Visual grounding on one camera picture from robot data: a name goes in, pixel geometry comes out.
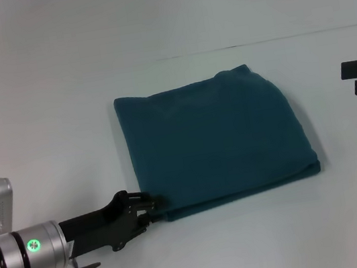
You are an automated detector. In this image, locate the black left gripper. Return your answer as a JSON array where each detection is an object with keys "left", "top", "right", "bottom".
[{"left": 55, "top": 183, "right": 173, "bottom": 261}]

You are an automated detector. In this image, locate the teal blue t-shirt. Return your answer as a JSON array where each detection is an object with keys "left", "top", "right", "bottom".
[{"left": 110, "top": 55, "right": 327, "bottom": 229}]

